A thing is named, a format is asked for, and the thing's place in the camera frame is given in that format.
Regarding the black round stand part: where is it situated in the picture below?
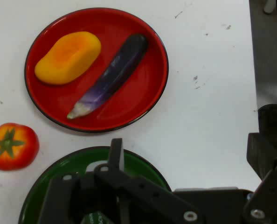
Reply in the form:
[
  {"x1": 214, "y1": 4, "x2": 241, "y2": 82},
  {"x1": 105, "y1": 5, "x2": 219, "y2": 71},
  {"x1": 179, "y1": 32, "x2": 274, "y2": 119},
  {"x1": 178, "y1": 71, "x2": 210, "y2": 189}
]
[{"x1": 257, "y1": 104, "x2": 277, "y2": 152}]

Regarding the dark green round plate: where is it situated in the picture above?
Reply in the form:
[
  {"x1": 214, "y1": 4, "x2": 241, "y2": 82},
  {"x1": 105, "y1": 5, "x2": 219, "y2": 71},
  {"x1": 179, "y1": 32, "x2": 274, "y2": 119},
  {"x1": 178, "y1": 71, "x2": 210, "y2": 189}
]
[{"x1": 18, "y1": 146, "x2": 173, "y2": 224}]

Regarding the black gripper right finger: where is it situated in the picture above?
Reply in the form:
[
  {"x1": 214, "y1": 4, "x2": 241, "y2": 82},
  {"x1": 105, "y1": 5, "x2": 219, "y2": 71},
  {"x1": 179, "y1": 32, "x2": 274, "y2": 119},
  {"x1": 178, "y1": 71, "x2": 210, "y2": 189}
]
[{"x1": 243, "y1": 133, "x2": 277, "y2": 224}]

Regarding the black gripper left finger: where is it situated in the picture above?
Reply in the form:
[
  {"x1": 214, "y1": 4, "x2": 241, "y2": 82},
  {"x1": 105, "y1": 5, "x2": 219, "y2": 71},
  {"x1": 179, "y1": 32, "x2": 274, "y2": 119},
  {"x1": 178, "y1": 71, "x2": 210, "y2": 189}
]
[{"x1": 37, "y1": 138, "x2": 207, "y2": 224}]

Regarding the red round plate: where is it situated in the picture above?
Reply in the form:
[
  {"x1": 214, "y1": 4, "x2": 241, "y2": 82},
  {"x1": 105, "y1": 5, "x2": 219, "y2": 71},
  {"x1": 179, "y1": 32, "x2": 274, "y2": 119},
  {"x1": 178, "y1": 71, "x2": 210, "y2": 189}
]
[{"x1": 24, "y1": 7, "x2": 169, "y2": 133}]

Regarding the white furniture leg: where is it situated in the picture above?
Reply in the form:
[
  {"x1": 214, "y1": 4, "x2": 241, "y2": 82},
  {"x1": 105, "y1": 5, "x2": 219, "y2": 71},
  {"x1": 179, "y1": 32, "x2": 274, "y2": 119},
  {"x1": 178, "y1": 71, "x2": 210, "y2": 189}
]
[{"x1": 263, "y1": 0, "x2": 274, "y2": 14}]

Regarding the yellow toy mango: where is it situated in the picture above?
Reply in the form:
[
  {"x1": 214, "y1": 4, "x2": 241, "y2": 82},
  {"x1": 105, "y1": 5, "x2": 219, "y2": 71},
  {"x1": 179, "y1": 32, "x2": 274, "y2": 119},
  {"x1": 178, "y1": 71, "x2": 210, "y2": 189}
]
[{"x1": 34, "y1": 31, "x2": 102, "y2": 85}]

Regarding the purple toy eggplant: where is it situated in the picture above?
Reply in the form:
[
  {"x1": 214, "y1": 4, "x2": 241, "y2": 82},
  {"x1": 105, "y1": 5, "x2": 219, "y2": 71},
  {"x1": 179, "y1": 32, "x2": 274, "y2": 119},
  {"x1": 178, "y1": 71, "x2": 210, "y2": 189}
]
[{"x1": 67, "y1": 34, "x2": 150, "y2": 120}]

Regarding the red toy tomato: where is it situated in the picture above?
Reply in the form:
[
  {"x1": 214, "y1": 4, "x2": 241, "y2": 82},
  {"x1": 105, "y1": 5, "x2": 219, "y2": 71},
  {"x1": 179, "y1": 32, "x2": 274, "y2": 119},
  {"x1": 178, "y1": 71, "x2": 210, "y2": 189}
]
[{"x1": 0, "y1": 122, "x2": 40, "y2": 171}]

